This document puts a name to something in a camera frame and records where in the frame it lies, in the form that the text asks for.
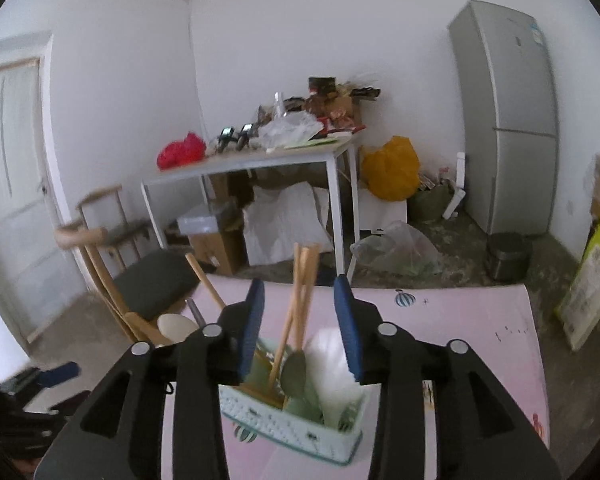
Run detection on white upright stand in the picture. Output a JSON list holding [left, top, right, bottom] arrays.
[[442, 152, 468, 221]]

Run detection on beige spoon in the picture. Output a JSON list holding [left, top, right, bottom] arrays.
[[156, 312, 201, 346]]

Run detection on red plastic bag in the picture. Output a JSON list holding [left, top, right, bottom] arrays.
[[156, 131, 207, 171]]

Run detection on white plastic spoon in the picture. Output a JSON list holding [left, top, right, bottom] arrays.
[[305, 327, 368, 433]]

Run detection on wooden chair with dark cushion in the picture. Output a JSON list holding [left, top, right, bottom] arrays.
[[55, 227, 203, 346], [76, 184, 153, 271]]

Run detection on white sacks under table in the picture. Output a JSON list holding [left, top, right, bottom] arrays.
[[242, 182, 333, 266]]

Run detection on yellow printed sack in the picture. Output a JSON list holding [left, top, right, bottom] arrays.
[[555, 215, 600, 351]]

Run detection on clear plastic bag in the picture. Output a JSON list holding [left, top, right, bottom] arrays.
[[350, 220, 443, 276]]

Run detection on sage green spoon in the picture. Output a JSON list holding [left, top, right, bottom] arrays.
[[280, 347, 326, 423]]

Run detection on dark grey bin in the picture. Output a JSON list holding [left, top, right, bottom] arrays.
[[485, 232, 533, 281]]

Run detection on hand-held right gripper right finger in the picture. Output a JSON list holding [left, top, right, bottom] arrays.
[[333, 274, 563, 480]]

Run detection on white plastic bag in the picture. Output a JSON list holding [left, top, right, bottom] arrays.
[[257, 110, 326, 151]]

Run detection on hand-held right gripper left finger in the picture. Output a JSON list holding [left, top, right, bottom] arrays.
[[34, 279, 266, 480]]

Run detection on olive green bag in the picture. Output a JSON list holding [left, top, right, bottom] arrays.
[[410, 180, 456, 223]]

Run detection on mint green utensil holder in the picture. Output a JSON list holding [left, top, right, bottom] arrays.
[[217, 335, 376, 466]]

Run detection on white box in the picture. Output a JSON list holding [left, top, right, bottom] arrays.
[[362, 192, 408, 233]]

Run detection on pile of snack packets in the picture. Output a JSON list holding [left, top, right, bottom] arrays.
[[285, 76, 382, 136]]

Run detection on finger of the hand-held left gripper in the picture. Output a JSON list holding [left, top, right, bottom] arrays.
[[2, 361, 81, 396], [22, 389, 93, 417]]

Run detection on bundle of wooden chopsticks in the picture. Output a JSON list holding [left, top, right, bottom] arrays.
[[185, 242, 321, 398]]

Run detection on clear plastic container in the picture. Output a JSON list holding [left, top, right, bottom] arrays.
[[176, 207, 229, 236]]

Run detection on yellow plastic bag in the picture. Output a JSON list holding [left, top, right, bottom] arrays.
[[361, 135, 422, 202]]

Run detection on silver refrigerator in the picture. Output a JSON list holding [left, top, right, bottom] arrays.
[[447, 0, 561, 238]]

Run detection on white metal-frame table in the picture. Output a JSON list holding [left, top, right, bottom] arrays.
[[141, 137, 361, 278]]

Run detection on white panelled door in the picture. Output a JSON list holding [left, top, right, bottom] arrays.
[[0, 57, 88, 346]]

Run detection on brown cardboard box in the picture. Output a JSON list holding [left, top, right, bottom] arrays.
[[187, 215, 248, 276]]

